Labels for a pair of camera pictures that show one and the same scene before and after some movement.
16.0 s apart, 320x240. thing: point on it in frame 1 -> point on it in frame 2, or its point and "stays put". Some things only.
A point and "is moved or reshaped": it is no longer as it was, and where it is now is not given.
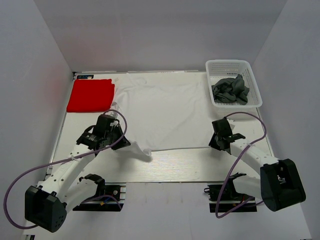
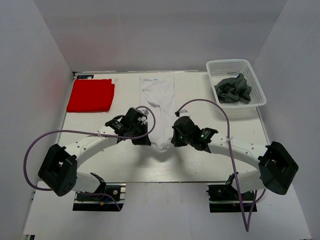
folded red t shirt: (89, 95) stays put
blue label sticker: (85, 76) stays put
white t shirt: (164, 110) is moved or reshaped
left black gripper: (124, 142) -> (143, 140)
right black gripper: (213, 144) -> (178, 142)
